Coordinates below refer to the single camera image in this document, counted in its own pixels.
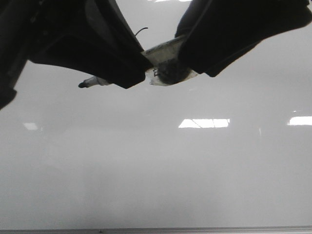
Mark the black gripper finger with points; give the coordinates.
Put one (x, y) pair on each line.
(90, 36)
(218, 32)

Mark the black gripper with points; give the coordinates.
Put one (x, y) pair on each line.
(28, 29)

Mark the white glossy whiteboard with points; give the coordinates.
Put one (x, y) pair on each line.
(234, 150)

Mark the clear crumpled adhesive tape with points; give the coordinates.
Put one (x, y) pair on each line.
(171, 73)

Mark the grey aluminium whiteboard frame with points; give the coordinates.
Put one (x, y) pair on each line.
(211, 230)

